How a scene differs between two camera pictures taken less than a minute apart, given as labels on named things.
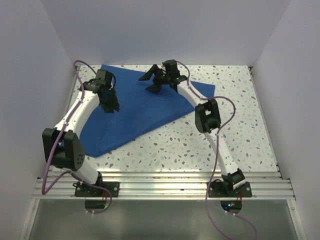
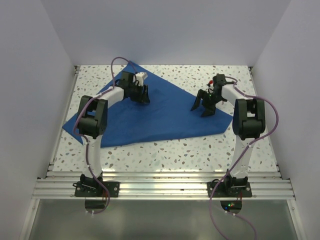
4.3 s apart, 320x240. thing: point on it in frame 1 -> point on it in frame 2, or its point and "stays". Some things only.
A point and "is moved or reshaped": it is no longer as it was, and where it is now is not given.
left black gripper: x=114 y=105 -> x=142 y=97
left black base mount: x=82 y=190 stays
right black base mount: x=217 y=188 stays
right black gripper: x=155 y=88 -> x=210 y=110
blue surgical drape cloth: x=140 y=111 is moved or reshaped
